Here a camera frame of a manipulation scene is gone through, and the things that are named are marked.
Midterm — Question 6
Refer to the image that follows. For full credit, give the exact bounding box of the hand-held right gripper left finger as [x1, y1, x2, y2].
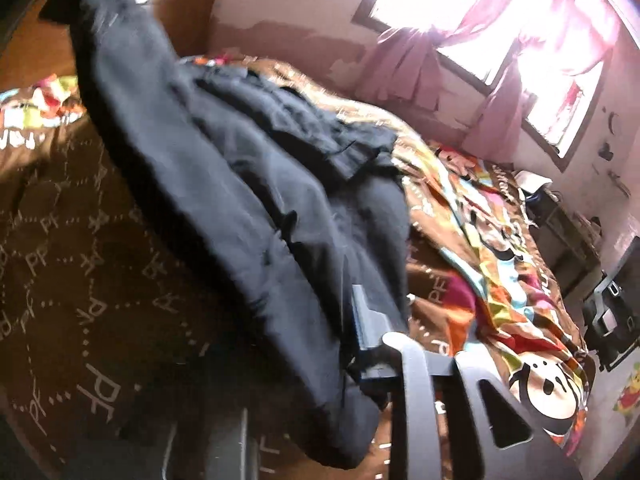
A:
[160, 407, 251, 480]

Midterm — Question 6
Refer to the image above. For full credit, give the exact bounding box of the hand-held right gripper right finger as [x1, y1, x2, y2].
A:
[350, 284, 583, 480]

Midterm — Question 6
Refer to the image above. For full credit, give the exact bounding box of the dark navy padded jacket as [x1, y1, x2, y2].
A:
[40, 0, 416, 468]

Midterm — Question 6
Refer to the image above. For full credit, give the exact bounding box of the white object on desk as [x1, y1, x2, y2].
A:
[515, 170, 546, 193]

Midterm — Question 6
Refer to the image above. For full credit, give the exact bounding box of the cluttered desk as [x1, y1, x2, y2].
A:
[520, 180, 608, 281]

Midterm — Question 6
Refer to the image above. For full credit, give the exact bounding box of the brown printed blanket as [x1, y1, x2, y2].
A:
[0, 55, 598, 480]

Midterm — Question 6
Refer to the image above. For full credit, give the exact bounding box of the black office chair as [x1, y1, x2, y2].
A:
[582, 235, 640, 373]

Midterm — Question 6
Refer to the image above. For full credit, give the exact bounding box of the pink curtain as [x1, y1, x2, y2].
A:
[467, 0, 616, 148]
[367, 0, 531, 111]

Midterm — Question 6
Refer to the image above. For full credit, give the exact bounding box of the dark-framed window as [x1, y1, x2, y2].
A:
[352, 0, 621, 173]

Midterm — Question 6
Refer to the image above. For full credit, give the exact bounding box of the wooden headboard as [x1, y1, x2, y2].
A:
[0, 0, 216, 91]

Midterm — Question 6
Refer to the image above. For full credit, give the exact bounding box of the yellow bear wall sticker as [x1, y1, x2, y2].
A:
[612, 365, 640, 416]

